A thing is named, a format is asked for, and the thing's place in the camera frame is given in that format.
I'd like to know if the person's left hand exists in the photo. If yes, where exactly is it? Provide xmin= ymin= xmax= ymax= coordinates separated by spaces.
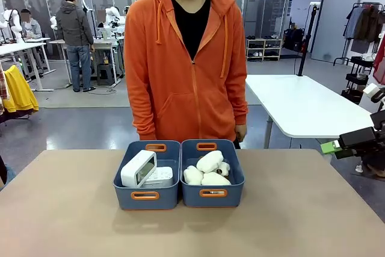
xmin=234 ymin=123 xmax=248 ymax=144

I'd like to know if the wooden shoe rack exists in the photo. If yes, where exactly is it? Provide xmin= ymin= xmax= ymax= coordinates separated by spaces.
xmin=245 ymin=37 xmax=283 ymax=62

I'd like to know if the yellow jacket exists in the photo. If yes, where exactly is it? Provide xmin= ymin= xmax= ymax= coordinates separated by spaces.
xmin=2 ymin=64 xmax=40 ymax=114

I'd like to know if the man in grey jacket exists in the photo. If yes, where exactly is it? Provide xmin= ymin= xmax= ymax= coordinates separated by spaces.
xmin=55 ymin=0 xmax=96 ymax=93

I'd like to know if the blue basket with orange handles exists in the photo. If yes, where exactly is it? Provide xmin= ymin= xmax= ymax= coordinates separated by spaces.
xmin=179 ymin=138 xmax=246 ymax=208
xmin=113 ymin=140 xmax=182 ymax=211

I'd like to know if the plaid shirt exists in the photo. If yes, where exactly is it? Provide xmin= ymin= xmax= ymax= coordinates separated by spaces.
xmin=0 ymin=66 xmax=9 ymax=114

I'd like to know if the black stool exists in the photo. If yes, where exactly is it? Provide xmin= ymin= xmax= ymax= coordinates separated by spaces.
xmin=96 ymin=63 xmax=116 ymax=87

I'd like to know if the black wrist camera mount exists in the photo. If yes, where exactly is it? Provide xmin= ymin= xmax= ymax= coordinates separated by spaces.
xmin=369 ymin=110 xmax=385 ymax=133

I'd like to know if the black tripod pole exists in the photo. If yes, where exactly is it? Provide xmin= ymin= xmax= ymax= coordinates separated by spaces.
xmin=297 ymin=1 xmax=320 ymax=77

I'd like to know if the person's left forearm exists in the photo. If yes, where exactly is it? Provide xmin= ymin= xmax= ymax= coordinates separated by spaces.
xmin=230 ymin=79 xmax=249 ymax=127

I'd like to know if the white table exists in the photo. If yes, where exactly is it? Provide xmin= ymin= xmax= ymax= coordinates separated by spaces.
xmin=245 ymin=74 xmax=374 ymax=149

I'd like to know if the person's right forearm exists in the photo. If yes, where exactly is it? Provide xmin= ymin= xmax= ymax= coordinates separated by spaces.
xmin=128 ymin=85 xmax=158 ymax=141

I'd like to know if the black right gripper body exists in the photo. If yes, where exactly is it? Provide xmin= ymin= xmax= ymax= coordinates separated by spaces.
xmin=338 ymin=126 xmax=377 ymax=152

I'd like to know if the red garment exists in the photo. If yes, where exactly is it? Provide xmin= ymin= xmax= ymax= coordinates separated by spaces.
xmin=372 ymin=33 xmax=385 ymax=86

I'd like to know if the white workbench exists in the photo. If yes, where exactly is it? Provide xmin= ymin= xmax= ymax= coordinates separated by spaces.
xmin=48 ymin=29 xmax=126 ymax=88

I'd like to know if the black utility cart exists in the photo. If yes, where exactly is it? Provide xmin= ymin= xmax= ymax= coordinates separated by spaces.
xmin=340 ymin=55 xmax=376 ymax=105

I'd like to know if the white desk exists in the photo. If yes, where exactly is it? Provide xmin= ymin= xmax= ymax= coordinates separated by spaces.
xmin=0 ymin=37 xmax=57 ymax=92

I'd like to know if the blue jeans leg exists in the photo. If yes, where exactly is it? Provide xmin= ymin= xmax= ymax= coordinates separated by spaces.
xmin=0 ymin=154 xmax=16 ymax=192

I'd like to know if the person in orange hoodie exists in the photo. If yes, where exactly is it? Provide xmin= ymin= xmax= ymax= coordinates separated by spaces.
xmin=123 ymin=0 xmax=249 ymax=149

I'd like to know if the white digital clock with screen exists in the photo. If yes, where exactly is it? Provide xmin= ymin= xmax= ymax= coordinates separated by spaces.
xmin=120 ymin=149 xmax=158 ymax=188

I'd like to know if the clothes rack with garments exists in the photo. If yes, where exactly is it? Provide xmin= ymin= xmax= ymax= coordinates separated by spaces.
xmin=333 ymin=2 xmax=385 ymax=67

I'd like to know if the seated person in grey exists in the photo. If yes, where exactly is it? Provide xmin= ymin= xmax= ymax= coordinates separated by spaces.
xmin=19 ymin=8 xmax=43 ymax=43

